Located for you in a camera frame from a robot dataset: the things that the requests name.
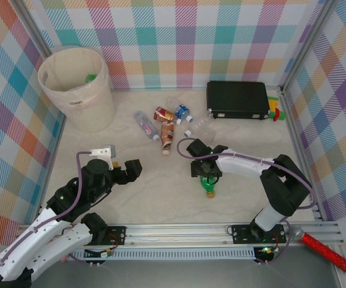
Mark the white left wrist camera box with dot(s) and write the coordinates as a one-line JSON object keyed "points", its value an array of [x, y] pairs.
{"points": [[100, 151]]}

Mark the brown label bottle beige cap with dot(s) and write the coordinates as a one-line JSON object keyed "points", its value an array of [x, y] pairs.
{"points": [[167, 135]]}

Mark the red green toy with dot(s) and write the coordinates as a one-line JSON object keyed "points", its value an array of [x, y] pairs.
{"points": [[277, 115]]}

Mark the red glitter toy microphone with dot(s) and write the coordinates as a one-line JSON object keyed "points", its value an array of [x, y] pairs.
{"points": [[325, 252]]}

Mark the cream round waste bin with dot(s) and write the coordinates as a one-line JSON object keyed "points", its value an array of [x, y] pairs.
{"points": [[82, 114]]}

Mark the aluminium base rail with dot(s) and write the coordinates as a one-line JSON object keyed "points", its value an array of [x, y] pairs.
{"points": [[175, 232]]}

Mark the green bottle yellow cap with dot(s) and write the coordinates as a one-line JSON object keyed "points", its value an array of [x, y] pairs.
{"points": [[207, 186]]}

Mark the blue label bottle white cap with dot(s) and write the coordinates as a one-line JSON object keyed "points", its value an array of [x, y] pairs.
{"points": [[181, 111]]}

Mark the aluminium side rail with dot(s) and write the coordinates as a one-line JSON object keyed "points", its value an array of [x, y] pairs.
{"points": [[52, 156], [300, 150]]}

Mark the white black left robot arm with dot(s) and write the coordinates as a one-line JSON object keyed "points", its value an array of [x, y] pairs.
{"points": [[25, 238]]}

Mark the yellow green toy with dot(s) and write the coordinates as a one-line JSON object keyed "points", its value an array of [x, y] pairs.
{"points": [[273, 103]]}

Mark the green plastic bottle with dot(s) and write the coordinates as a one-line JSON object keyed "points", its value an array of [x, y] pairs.
{"points": [[90, 78]]}

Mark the clear bottle pink label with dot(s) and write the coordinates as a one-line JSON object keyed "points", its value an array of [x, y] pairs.
{"points": [[145, 126]]}

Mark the black hard case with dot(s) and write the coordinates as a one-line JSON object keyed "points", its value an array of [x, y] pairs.
{"points": [[235, 99]]}

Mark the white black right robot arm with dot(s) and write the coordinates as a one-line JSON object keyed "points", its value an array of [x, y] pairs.
{"points": [[241, 163]]}

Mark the aluminium frame post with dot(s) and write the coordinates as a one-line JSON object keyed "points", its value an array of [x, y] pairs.
{"points": [[304, 45], [36, 25]]}

